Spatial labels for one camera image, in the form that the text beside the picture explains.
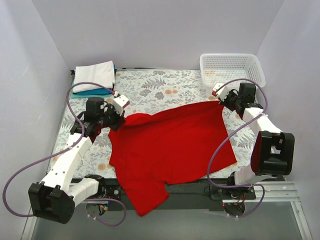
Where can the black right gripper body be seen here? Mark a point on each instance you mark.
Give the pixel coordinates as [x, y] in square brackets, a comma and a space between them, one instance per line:
[227, 99]

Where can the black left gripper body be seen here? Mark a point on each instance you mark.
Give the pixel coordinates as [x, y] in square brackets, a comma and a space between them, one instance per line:
[116, 121]

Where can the red t shirt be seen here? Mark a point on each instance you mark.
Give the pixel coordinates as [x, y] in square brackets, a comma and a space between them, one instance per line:
[174, 146]

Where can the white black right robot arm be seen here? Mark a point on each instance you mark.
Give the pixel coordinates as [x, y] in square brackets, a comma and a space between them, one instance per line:
[273, 151]

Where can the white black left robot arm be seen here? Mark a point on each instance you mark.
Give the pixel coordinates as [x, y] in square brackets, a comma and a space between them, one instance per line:
[82, 136]

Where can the teal folded t shirt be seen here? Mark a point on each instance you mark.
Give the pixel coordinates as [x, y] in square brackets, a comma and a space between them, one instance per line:
[85, 90]

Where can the floral patterned tablecloth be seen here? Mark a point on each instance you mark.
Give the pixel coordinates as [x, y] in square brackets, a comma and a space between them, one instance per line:
[153, 91]

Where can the white plastic basket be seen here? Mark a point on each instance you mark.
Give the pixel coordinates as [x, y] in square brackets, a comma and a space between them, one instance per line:
[224, 67]

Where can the white folded t shirt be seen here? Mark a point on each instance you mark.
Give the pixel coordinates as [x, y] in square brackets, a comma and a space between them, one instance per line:
[101, 73]

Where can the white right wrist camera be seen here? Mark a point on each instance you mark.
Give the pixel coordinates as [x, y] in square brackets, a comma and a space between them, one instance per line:
[220, 91]

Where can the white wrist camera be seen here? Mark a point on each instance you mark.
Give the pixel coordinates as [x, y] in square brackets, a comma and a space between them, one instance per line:
[119, 103]
[220, 91]

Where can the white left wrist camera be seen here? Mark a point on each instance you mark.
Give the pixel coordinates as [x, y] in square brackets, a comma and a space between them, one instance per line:
[119, 103]

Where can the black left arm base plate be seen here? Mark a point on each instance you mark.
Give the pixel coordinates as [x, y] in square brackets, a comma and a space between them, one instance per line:
[109, 191]

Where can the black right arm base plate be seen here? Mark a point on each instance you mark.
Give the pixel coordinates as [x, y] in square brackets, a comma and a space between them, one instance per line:
[234, 194]

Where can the aluminium front rail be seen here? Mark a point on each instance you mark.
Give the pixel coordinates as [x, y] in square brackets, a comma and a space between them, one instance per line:
[192, 195]

